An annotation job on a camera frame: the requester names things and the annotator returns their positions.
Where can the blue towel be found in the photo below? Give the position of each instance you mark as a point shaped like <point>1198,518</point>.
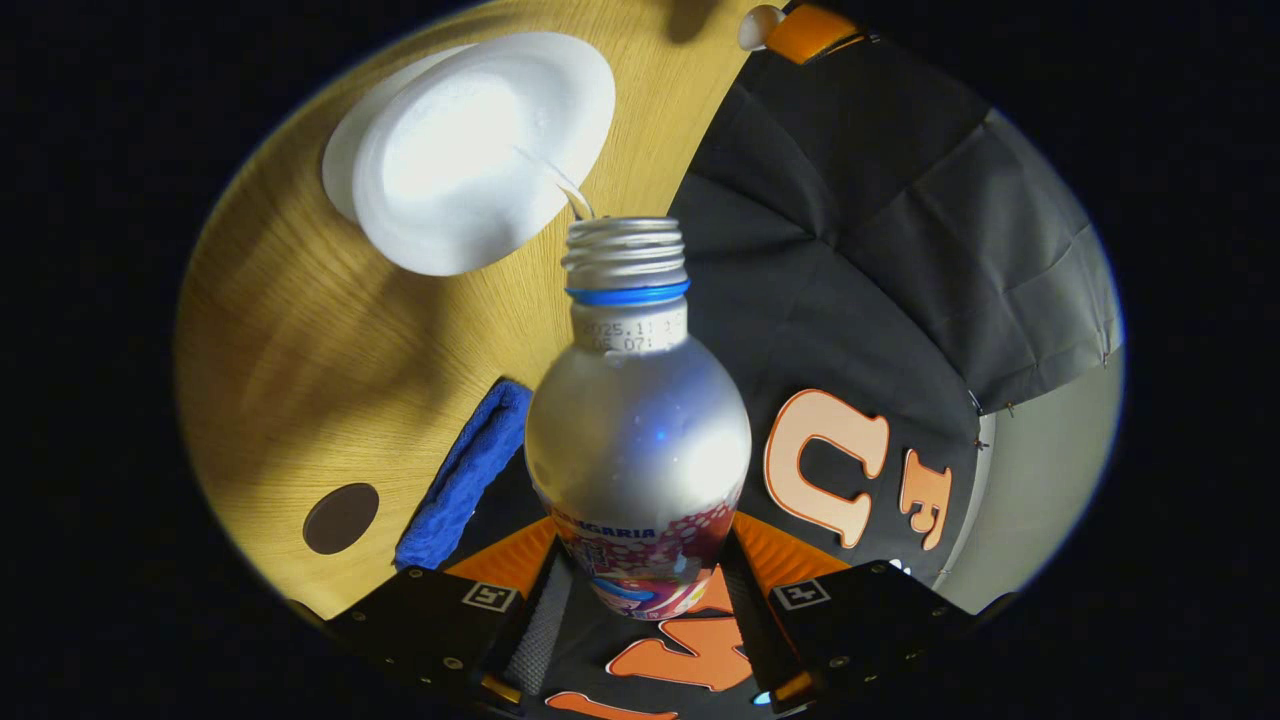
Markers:
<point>470,470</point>

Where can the silver water bottle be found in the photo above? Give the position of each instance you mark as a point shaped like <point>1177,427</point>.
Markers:
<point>640,440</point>

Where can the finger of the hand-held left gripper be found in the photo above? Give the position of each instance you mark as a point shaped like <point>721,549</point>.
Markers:
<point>810,30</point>

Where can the white saucer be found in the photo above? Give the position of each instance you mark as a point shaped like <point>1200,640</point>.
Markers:
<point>340,170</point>

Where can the white teacup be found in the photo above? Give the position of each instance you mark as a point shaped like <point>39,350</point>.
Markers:
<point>480,150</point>

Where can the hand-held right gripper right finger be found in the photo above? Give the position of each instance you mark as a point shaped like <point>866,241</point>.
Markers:
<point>750,620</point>

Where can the white teacup lid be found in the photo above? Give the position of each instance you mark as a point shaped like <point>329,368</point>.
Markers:
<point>757,25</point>

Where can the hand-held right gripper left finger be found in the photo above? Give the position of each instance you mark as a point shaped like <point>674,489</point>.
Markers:
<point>540,630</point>

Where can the clear water stream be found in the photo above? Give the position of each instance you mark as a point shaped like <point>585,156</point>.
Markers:
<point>570,190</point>

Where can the round dark table grommet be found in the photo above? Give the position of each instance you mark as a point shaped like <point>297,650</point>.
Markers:
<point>341,518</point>

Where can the black backdrop cloth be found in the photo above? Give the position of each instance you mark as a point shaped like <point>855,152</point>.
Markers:
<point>850,250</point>

